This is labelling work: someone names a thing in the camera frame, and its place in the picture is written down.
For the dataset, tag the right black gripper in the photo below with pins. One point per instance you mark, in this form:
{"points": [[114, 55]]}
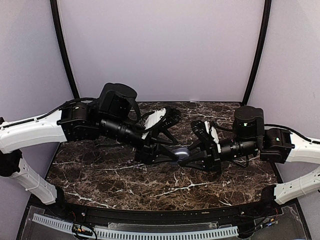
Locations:
{"points": [[214, 162]]}

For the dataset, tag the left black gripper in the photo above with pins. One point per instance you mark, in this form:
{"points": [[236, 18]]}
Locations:
{"points": [[149, 152]]}

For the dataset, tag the purple grey earbud case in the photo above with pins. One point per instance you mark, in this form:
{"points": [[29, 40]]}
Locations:
{"points": [[181, 153]]}

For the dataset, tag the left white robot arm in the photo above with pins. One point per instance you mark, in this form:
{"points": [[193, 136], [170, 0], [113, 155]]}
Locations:
{"points": [[115, 114]]}

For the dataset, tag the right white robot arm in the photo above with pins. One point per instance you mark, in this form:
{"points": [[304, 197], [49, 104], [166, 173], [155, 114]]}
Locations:
{"points": [[271, 142]]}

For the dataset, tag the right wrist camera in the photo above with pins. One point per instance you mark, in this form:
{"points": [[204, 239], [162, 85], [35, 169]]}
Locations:
{"points": [[201, 130]]}

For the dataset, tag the white slotted cable duct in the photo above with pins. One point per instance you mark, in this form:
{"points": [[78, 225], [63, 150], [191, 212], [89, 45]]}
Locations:
{"points": [[121, 231]]}

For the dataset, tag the black front rail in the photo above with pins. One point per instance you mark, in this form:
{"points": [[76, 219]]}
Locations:
{"points": [[239, 214]]}

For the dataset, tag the right black frame post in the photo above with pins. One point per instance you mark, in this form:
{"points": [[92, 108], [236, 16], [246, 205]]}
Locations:
{"points": [[258, 52]]}

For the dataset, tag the black frame post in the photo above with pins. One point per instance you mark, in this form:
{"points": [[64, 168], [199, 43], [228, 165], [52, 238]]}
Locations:
{"points": [[258, 52], [63, 48]]}

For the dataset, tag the left black frame post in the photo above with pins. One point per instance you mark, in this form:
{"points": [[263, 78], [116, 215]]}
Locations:
{"points": [[63, 48]]}

